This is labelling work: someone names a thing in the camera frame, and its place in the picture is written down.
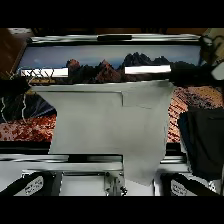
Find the light grey T-shirt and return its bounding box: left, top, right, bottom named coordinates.
left=31, top=79, right=176, bottom=188

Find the black garment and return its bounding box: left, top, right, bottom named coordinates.
left=185, top=107, right=224, bottom=183

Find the silver frame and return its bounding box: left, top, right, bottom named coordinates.
left=0, top=33, right=224, bottom=197

